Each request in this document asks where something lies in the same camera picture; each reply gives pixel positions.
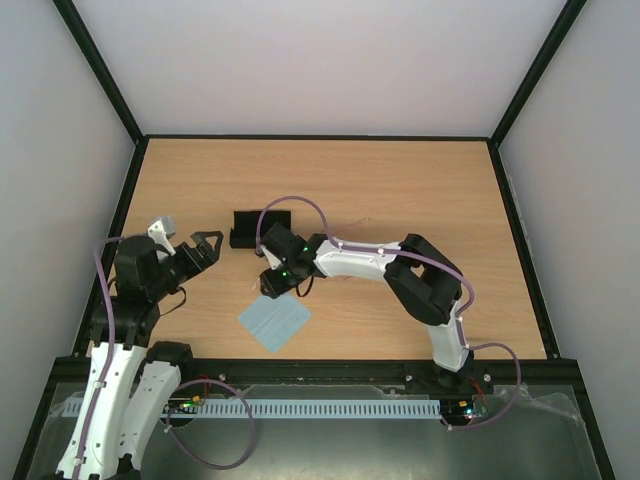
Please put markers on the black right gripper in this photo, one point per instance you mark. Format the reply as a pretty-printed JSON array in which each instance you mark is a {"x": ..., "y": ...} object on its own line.
[{"x": 279, "y": 281}]

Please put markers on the black sunglasses case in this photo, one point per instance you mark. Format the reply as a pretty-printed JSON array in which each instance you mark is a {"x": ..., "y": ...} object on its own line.
[{"x": 243, "y": 231}]

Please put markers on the light blue cleaning cloth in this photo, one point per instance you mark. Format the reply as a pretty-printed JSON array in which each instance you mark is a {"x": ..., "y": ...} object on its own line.
[{"x": 273, "y": 322}]

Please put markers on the pink sunglasses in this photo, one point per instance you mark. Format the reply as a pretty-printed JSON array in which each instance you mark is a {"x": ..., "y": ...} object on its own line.
[{"x": 358, "y": 222}]

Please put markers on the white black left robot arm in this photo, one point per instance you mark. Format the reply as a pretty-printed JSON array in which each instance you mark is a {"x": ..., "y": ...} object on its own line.
[{"x": 130, "y": 380}]

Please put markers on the light blue slotted cable duct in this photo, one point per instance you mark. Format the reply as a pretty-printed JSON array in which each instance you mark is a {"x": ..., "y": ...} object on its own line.
[{"x": 313, "y": 409}]

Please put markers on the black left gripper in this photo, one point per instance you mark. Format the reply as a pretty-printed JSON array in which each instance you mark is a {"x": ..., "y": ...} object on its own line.
[{"x": 196, "y": 265}]

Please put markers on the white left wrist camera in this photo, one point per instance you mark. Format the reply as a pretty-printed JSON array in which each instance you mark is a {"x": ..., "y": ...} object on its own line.
[{"x": 161, "y": 230}]

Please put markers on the black aluminium frame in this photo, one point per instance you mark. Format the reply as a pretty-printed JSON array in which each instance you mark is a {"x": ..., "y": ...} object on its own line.
[{"x": 554, "y": 369}]

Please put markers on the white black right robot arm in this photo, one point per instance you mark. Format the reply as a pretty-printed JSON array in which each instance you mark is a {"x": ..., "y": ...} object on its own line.
[{"x": 427, "y": 285}]

